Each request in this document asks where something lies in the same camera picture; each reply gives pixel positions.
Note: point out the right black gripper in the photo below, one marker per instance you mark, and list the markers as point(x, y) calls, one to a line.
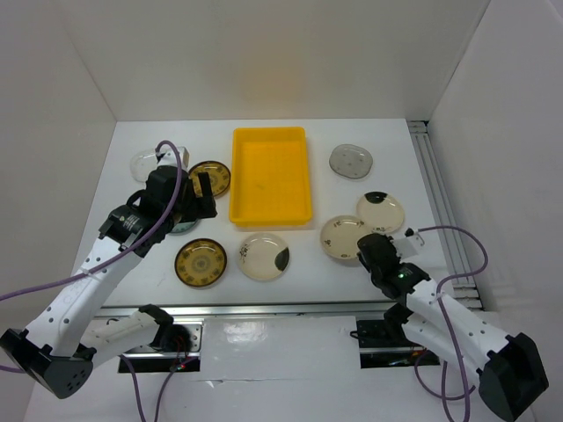
point(392, 249)

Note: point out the blue floral plate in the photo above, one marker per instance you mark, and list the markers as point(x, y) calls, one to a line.
point(182, 228)

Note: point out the clear grey plastic plate right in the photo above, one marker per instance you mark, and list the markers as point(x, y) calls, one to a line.
point(350, 161)

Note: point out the cream plate with characters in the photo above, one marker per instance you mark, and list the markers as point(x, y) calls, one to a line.
point(339, 237)

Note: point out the cream plate black brushstroke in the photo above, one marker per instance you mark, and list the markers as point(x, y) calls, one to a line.
point(263, 256)
point(381, 211)

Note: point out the cream plate black brushstroke lower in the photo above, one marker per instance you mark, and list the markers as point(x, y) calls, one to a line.
point(263, 256)

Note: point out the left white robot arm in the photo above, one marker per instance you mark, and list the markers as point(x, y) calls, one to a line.
point(58, 349)

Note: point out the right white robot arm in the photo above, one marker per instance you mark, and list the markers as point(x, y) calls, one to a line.
point(506, 370)

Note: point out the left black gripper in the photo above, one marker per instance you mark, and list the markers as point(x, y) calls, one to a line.
point(203, 207)

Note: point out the yellow patterned plate lower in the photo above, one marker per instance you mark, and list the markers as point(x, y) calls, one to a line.
point(200, 263)

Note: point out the yellow patterned plate upper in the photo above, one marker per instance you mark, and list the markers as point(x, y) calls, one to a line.
point(219, 176)

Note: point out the white front cover board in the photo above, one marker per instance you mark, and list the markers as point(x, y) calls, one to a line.
point(279, 349)

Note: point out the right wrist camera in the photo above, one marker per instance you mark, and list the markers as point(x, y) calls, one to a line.
point(409, 245)

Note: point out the yellow plastic bin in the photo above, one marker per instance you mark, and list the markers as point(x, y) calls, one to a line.
point(270, 179)

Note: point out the cream plate black brushstroke right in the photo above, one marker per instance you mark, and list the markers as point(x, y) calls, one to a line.
point(381, 211)

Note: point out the yellow patterned plate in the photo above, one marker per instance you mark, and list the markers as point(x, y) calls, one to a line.
point(200, 263)
point(219, 176)

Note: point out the aluminium rail right side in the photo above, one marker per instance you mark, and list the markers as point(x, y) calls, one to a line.
point(464, 289)

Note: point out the clear plastic plate left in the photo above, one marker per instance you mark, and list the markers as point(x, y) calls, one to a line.
point(142, 164)

